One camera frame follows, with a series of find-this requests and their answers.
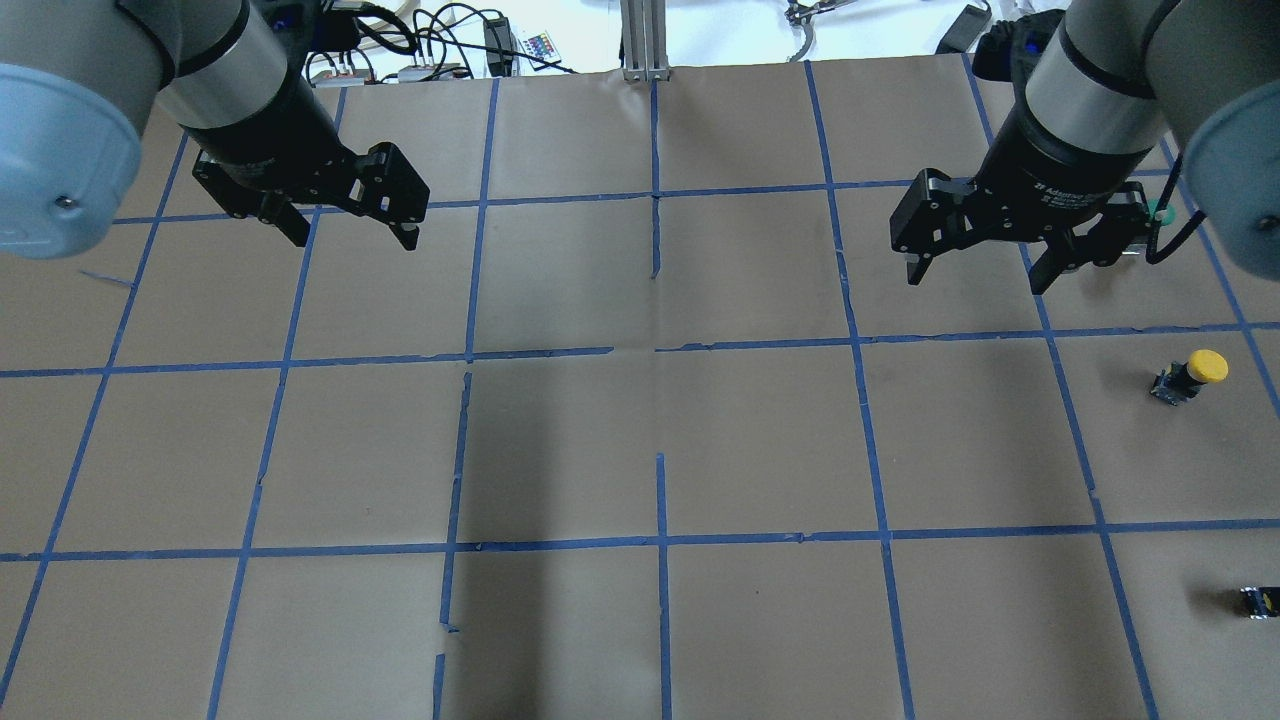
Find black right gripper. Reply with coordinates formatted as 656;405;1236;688
890;170;1161;296

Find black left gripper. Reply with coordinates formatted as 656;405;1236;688
192;142;430;252

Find yellow push button switch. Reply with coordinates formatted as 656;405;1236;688
1149;348;1230;406

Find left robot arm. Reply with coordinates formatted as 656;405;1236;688
1;1;430;259

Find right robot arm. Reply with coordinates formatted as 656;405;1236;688
890;1;1279;295

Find black power adapter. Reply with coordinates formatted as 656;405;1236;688
934;1;993;55

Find green push button switch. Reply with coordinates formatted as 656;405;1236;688
1147;199;1178;227

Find aluminium frame post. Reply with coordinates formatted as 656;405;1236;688
620;0;671;83

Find red push button switch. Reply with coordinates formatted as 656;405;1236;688
1238;585;1280;620

